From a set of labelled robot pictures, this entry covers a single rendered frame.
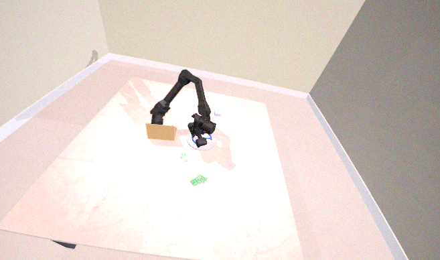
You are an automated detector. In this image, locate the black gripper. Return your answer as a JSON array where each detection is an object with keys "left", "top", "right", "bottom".
[{"left": 188, "top": 122, "right": 207, "bottom": 148}]

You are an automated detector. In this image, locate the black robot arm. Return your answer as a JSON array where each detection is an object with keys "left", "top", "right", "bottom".
[{"left": 149, "top": 69, "right": 216, "bottom": 135}]

